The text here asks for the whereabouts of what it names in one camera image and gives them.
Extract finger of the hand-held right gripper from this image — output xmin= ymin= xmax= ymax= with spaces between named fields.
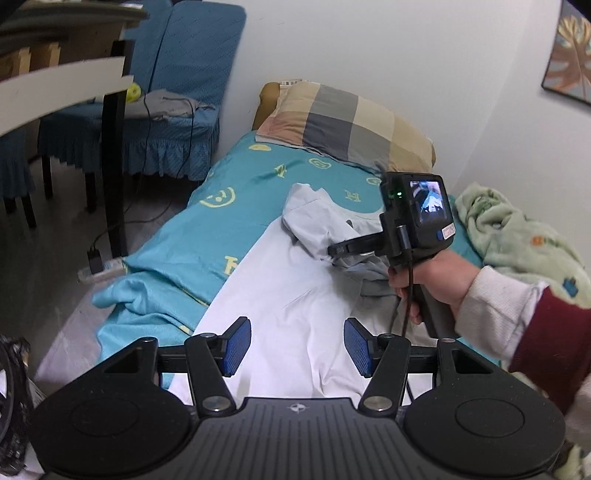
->
xmin=328 ymin=232 xmax=386 ymax=260

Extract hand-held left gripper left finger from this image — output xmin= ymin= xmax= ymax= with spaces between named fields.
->
xmin=97 ymin=317 xmax=252 ymax=414

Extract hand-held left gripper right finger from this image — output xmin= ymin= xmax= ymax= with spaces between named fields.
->
xmin=344 ymin=318 xmax=497 ymax=414

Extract white shirt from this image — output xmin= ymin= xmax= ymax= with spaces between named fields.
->
xmin=173 ymin=183 xmax=403 ymax=403

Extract person's right forearm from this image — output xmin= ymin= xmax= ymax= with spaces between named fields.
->
xmin=449 ymin=265 xmax=591 ymax=446

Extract person's right hand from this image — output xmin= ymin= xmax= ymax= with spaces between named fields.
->
xmin=388 ymin=251 xmax=481 ymax=326

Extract pale green fleece blanket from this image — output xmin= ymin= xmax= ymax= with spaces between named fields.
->
xmin=455 ymin=183 xmax=591 ymax=480

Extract bed with teal printed sheet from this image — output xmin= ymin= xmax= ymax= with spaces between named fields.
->
xmin=92 ymin=129 xmax=504 ymax=370

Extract plaid pillow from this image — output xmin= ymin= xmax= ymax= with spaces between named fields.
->
xmin=255 ymin=82 xmax=437 ymax=175

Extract white power strip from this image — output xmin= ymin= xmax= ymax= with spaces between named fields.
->
xmin=78 ymin=257 xmax=127 ymax=284

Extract brown pillow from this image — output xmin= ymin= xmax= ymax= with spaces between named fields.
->
xmin=252 ymin=82 xmax=283 ymax=131

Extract grey cloth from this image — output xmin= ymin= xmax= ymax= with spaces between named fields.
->
xmin=130 ymin=90 xmax=217 ymax=121

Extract black bag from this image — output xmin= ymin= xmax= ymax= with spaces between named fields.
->
xmin=0 ymin=336 xmax=37 ymax=477

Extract blue covered chair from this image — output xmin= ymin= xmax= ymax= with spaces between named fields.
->
xmin=38 ymin=0 xmax=175 ymax=214
xmin=129 ymin=0 xmax=247 ymax=180

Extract blue covered stool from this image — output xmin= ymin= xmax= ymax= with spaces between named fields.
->
xmin=0 ymin=128 xmax=38 ymax=230

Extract dark table with white rim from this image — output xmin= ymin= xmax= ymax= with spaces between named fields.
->
xmin=0 ymin=0 xmax=151 ymax=258

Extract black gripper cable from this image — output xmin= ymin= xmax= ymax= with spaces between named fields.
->
xmin=394 ymin=225 xmax=416 ymax=403

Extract black charger cable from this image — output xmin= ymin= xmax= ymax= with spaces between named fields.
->
xmin=95 ymin=92 xmax=198 ymax=252

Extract framed wall picture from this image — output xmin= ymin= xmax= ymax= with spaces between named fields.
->
xmin=541 ymin=0 xmax=591 ymax=105

